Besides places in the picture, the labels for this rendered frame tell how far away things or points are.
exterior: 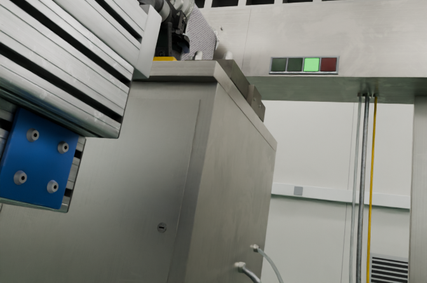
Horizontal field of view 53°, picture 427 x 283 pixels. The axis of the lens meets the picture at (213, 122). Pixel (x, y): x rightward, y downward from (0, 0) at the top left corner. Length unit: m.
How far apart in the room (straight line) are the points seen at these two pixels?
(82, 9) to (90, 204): 0.66
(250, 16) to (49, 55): 1.41
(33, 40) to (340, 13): 1.41
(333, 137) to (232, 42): 2.36
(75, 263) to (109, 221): 0.12
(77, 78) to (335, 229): 3.46
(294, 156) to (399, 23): 2.46
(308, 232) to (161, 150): 2.93
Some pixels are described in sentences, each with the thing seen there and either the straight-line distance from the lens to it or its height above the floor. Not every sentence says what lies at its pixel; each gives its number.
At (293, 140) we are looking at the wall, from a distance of 4.00.
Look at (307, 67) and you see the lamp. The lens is 1.61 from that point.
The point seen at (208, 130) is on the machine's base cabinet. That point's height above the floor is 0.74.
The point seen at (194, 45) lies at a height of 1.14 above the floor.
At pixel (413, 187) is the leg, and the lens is 1.63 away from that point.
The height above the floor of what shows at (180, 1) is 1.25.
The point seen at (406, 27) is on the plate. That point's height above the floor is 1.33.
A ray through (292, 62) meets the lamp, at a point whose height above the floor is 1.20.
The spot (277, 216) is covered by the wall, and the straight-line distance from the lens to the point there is 3.88.
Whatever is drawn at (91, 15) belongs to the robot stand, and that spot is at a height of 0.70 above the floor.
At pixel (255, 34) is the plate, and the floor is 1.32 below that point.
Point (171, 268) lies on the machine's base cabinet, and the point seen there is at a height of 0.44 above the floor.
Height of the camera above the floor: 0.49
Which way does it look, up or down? 16 degrees up
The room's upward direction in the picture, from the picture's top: 10 degrees clockwise
